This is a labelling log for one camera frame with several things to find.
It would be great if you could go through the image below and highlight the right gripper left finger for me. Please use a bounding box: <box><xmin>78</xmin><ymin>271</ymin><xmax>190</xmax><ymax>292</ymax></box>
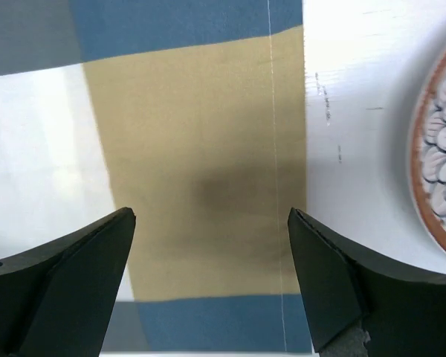
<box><xmin>0</xmin><ymin>208</ymin><xmax>136</xmax><ymax>357</ymax></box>

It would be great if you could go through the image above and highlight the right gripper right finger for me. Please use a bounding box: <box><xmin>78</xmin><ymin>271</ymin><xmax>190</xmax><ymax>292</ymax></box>
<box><xmin>288</xmin><ymin>209</ymin><xmax>446</xmax><ymax>356</ymax></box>

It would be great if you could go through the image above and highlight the patterned ceramic plate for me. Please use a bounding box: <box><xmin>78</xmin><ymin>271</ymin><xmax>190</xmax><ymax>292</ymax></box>
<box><xmin>407</xmin><ymin>45</ymin><xmax>446</xmax><ymax>253</ymax></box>

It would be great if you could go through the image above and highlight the blue beige checked placemat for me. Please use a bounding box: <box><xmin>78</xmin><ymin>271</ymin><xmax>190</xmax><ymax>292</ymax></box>
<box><xmin>0</xmin><ymin>1</ymin><xmax>312</xmax><ymax>354</ymax></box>

